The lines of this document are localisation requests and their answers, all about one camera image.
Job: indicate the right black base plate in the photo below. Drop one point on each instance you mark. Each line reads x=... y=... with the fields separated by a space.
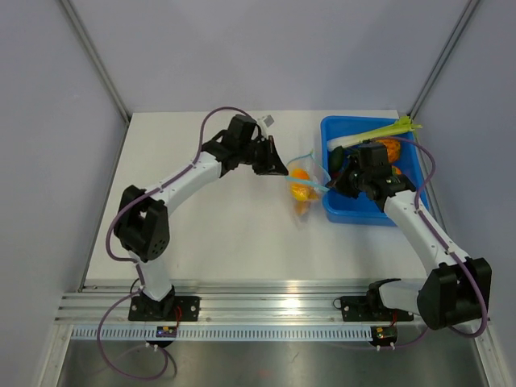
x=357 y=309

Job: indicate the circuit board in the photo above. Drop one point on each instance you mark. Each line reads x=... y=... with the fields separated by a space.
x=384 y=336
x=166 y=331

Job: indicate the yellow mango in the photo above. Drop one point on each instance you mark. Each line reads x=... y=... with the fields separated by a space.
x=302 y=192

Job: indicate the aluminium frame post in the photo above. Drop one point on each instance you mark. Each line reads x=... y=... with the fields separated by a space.
x=450 y=45
x=88 y=46

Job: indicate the aluminium mounting rail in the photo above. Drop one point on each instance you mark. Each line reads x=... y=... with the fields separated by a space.
x=255 y=303

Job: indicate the right circuit board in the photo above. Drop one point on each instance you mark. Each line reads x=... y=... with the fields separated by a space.
x=384 y=336

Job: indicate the orange toy pineapple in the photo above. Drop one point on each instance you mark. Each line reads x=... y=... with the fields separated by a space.
x=393 y=147

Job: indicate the clear zip top bag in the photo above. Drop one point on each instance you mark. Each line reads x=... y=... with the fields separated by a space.
x=319 y=177

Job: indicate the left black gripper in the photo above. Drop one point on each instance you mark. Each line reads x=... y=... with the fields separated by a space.
x=272 y=164

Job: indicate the blue plastic tray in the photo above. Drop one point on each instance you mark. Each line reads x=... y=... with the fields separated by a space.
x=362 y=211

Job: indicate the white slotted cable duct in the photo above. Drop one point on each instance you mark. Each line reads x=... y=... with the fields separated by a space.
x=229 y=333

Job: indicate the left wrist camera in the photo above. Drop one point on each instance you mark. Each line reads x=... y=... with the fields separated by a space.
x=265 y=122

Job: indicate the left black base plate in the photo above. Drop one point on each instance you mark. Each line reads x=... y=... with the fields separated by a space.
x=182 y=308

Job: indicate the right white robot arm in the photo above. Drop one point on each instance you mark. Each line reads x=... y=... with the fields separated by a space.
x=457 y=287

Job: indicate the left circuit board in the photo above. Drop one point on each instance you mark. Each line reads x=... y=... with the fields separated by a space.
x=166 y=331

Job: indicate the green cucumber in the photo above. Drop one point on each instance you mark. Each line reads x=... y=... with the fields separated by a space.
x=336 y=159

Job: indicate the right aluminium frame post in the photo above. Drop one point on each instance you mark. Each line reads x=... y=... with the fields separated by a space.
x=450 y=45

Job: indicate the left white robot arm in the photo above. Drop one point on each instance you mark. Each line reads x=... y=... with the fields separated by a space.
x=142 y=223

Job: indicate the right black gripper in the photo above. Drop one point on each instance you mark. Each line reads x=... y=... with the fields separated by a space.
x=340 y=182

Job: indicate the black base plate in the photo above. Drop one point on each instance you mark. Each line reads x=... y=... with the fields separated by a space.
x=357 y=309
x=182 y=308

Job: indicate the green celery stalk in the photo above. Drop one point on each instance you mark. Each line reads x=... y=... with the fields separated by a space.
x=400 y=126

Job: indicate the left aluminium frame post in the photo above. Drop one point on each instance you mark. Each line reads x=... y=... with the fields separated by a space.
x=88 y=46

